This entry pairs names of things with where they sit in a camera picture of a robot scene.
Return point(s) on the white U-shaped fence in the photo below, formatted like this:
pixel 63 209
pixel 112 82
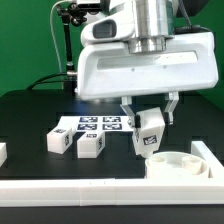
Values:
pixel 116 192

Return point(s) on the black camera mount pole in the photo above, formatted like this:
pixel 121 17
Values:
pixel 70 15

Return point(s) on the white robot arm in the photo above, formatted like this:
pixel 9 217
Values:
pixel 134 51

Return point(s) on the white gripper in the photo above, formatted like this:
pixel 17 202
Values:
pixel 109 70

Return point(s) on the white marker sheet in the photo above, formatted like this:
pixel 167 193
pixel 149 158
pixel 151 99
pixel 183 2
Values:
pixel 96 123

